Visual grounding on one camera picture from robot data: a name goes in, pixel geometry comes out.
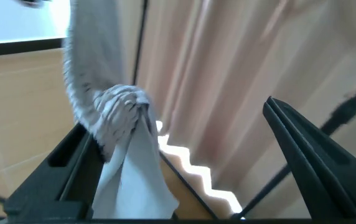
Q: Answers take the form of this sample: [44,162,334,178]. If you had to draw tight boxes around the black clothes rack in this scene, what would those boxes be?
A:
[133,0,356,220]

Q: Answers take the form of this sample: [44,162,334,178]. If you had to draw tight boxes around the pale grey shorts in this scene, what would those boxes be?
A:
[62,0,180,219]

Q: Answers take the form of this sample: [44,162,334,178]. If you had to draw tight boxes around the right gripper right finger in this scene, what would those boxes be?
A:
[262,96,356,219]

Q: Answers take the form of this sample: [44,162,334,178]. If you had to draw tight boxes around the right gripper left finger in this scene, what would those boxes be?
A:
[3,123,106,219]

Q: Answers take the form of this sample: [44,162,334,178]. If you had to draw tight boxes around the beige curtain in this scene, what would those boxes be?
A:
[115,0,356,218]

